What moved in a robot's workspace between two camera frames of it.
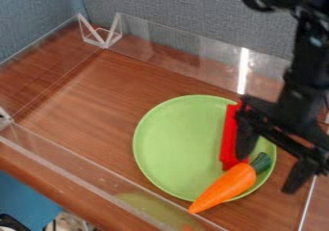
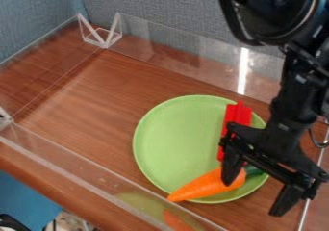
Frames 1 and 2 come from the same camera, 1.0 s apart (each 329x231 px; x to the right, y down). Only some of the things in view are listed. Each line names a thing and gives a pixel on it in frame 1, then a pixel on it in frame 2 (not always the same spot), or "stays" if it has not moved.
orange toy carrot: x=233 y=185 → x=212 y=185
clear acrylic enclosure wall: x=152 y=48 stays
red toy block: x=228 y=155 stays
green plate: x=177 y=147 stays
